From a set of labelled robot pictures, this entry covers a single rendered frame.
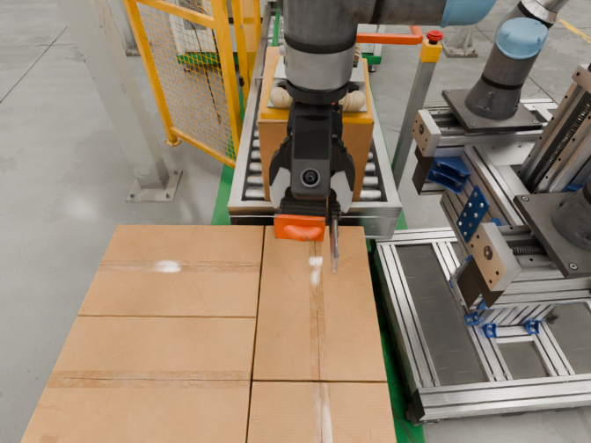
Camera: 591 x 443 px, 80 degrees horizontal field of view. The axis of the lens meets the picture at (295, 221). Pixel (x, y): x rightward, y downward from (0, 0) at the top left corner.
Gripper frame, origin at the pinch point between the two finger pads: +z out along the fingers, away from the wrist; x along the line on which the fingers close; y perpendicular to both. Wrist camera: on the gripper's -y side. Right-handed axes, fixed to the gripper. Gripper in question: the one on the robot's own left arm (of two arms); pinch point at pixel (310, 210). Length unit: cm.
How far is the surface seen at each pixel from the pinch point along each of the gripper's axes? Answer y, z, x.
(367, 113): 45.4, 11.1, -12.4
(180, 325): 9, 69, 40
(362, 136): 69, 35, -16
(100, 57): 123, 37, 105
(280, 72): 59, 8, 12
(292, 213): -2.9, -2.3, 2.4
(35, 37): 352, 128, 325
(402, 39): 63, 0, -21
